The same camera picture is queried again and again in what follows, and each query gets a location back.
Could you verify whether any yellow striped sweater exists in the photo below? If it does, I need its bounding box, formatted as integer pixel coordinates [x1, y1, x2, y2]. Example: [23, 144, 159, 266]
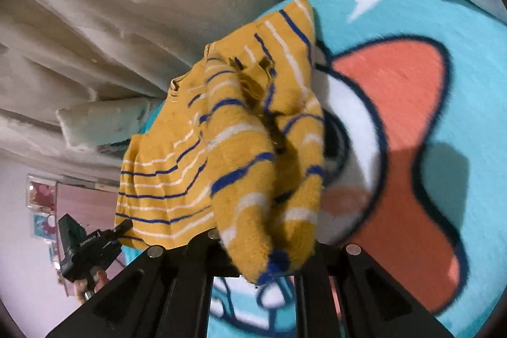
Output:
[114, 0, 327, 285]

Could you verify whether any person's left hand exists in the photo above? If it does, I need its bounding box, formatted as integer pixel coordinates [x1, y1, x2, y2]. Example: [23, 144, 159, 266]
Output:
[73, 267, 109, 300]

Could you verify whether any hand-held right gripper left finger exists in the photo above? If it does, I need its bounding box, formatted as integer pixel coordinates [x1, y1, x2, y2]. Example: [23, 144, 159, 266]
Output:
[45, 229, 238, 338]

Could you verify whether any wall picture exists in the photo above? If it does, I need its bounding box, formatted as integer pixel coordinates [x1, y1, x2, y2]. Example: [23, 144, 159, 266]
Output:
[26, 174, 58, 213]
[32, 213, 59, 242]

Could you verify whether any floral print cushion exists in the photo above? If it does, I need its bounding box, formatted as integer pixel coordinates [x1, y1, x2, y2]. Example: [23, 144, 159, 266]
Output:
[55, 97, 159, 150]

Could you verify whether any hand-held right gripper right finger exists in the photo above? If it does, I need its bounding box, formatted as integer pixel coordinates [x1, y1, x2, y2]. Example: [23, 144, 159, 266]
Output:
[295, 242, 456, 338]

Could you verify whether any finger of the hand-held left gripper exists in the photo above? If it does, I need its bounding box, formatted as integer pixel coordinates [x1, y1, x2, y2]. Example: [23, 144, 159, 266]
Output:
[112, 219, 134, 240]

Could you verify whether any turquoise printed blanket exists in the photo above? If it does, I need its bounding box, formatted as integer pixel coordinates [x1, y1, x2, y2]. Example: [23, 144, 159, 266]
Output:
[119, 0, 507, 338]

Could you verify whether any beige fleece cloth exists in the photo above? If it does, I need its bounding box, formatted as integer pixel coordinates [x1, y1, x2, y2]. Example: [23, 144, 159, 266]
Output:
[0, 0, 313, 172]

